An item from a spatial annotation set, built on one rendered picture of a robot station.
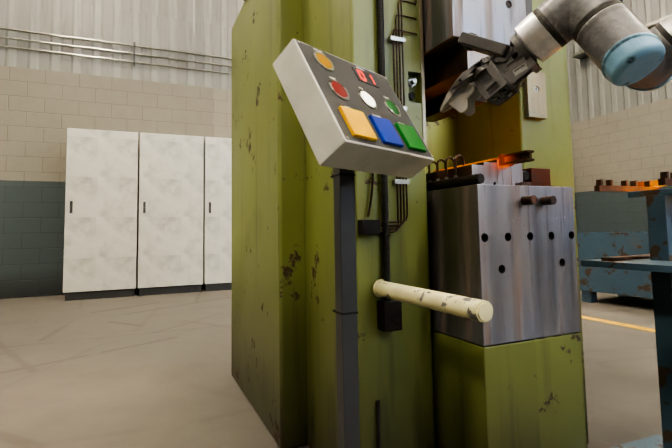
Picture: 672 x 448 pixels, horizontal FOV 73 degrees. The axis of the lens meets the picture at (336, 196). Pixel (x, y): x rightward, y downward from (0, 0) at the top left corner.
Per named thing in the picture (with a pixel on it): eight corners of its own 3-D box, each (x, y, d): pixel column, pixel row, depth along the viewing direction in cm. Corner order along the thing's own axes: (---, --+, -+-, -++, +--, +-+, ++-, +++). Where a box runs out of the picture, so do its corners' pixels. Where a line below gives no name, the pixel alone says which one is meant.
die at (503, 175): (523, 187, 141) (522, 160, 142) (472, 186, 133) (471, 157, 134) (441, 197, 180) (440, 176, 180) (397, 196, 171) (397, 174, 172)
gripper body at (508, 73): (482, 102, 91) (534, 59, 85) (461, 71, 95) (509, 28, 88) (497, 109, 97) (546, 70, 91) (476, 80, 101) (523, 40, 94)
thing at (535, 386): (590, 492, 135) (581, 332, 138) (491, 528, 119) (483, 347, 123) (465, 420, 186) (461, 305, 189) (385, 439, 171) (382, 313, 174)
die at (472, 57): (518, 76, 144) (516, 47, 145) (467, 68, 136) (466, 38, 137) (437, 109, 182) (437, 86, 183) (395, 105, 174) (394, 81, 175)
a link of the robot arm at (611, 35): (679, 59, 78) (633, 12, 83) (662, 41, 70) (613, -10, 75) (626, 96, 84) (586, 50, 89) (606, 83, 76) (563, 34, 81)
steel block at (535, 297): (581, 331, 138) (572, 187, 142) (483, 346, 123) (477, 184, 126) (461, 305, 189) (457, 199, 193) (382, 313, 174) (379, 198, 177)
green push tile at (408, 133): (427, 151, 108) (413, 126, 111) (410, 147, 102) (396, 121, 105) (422, 155, 109) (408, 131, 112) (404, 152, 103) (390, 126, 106)
